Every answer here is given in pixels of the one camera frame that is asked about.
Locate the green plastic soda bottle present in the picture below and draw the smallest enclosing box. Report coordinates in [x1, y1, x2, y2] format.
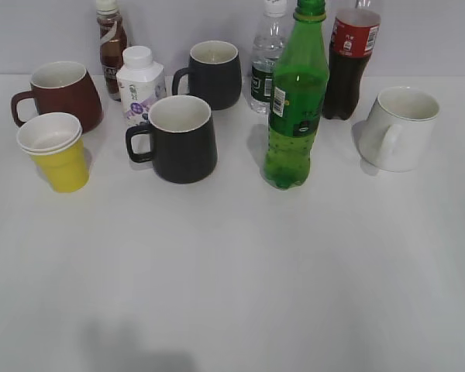
[263, 0, 329, 189]

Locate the yellow paper cup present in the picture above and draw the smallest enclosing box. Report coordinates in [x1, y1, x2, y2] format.
[16, 112, 89, 193]

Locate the front black ceramic mug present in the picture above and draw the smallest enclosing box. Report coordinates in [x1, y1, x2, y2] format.
[125, 95, 218, 184]

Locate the black ceramic mug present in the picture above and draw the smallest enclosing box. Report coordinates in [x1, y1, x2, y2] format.
[125, 95, 218, 184]
[171, 40, 243, 111]

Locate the rear black ceramic mug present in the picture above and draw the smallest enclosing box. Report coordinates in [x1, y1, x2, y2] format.
[171, 40, 243, 111]

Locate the white milk carton bottle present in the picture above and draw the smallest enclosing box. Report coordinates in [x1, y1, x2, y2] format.
[116, 46, 167, 126]

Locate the clear water bottle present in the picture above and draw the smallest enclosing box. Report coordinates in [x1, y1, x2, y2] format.
[250, 1, 288, 115]

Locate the white ceramic mug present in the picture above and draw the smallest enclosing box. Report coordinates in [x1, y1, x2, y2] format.
[357, 86, 439, 172]

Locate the brown coffee drink bottle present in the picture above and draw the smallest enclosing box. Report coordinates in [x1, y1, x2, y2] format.
[95, 0, 128, 101]

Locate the dark red ceramic mug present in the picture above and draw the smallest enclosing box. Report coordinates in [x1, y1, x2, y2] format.
[11, 61, 103, 133]

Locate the cola bottle red label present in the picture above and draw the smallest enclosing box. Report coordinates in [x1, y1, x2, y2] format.
[322, 1, 382, 120]

